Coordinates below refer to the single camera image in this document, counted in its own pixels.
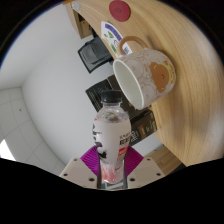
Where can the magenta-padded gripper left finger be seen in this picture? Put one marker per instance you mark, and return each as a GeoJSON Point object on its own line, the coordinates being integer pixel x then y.
{"type": "Point", "coordinates": [79, 171]}

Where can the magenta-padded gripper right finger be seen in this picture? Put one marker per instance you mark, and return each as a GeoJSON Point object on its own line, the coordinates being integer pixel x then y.
{"type": "Point", "coordinates": [146, 171]}

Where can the clear drink bottle black cap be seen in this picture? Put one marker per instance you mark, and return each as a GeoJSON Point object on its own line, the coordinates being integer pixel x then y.
{"type": "Point", "coordinates": [111, 133]}

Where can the rectangular ceiling light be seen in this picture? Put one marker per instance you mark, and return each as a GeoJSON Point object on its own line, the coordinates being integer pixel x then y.
{"type": "Point", "coordinates": [6, 151]}

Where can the dark flat cardboard box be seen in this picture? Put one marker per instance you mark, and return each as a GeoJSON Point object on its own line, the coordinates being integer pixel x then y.
{"type": "Point", "coordinates": [100, 91]}

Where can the white mug with bear print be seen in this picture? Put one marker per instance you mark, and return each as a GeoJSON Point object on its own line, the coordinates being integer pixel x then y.
{"type": "Point", "coordinates": [146, 76]}

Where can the black mesh office chair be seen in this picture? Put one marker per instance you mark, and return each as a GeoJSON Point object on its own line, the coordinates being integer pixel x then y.
{"type": "Point", "coordinates": [85, 58]}

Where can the grey backpack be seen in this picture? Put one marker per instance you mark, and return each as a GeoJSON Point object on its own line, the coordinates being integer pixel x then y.
{"type": "Point", "coordinates": [98, 53]}

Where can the white printed sticker sheet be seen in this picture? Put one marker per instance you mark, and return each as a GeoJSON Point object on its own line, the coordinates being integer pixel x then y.
{"type": "Point", "coordinates": [110, 33]}

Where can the wooden side desk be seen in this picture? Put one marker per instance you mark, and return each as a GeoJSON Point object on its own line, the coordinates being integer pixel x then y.
{"type": "Point", "coordinates": [80, 25]}

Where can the flat round red coaster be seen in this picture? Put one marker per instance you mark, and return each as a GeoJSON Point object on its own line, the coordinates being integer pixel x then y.
{"type": "Point", "coordinates": [119, 10]}

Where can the white sheet with round print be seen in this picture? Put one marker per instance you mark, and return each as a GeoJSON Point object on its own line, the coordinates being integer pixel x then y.
{"type": "Point", "coordinates": [75, 5]}

